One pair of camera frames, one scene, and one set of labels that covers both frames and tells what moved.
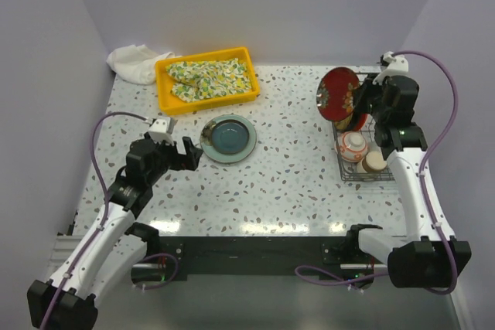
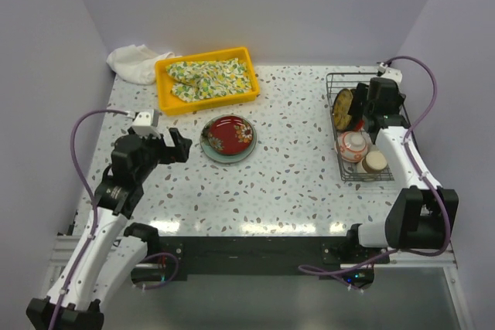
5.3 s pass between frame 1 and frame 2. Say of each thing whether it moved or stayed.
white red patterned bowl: stayed
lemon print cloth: stayed
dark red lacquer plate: moved
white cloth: stayed
